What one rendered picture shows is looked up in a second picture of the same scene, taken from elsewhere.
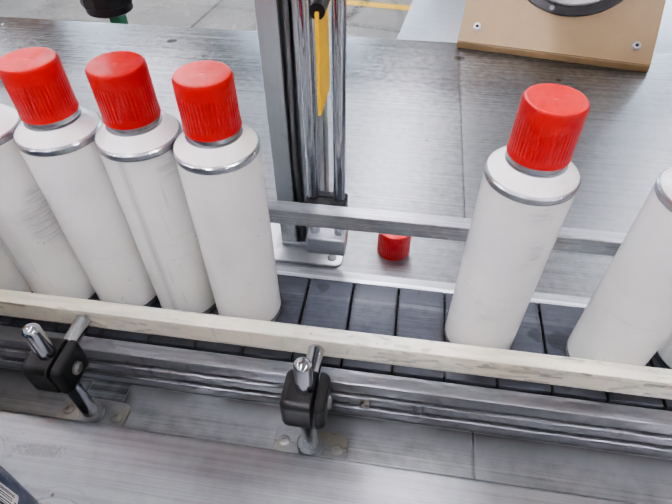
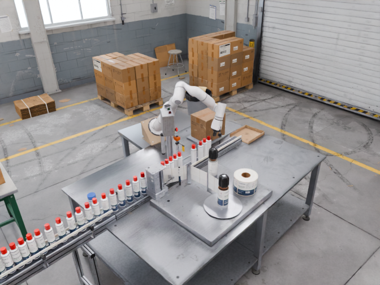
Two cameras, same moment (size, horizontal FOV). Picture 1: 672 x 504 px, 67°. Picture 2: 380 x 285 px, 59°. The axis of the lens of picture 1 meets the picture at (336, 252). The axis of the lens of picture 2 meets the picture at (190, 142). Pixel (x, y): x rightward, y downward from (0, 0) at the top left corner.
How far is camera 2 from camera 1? 2.88 m
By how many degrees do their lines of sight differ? 45
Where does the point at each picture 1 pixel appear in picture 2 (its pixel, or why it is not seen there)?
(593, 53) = not seen: hidden behind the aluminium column
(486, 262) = (194, 155)
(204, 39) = (120, 163)
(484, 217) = (193, 152)
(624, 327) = (201, 155)
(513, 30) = (157, 139)
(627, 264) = (199, 151)
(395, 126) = (162, 157)
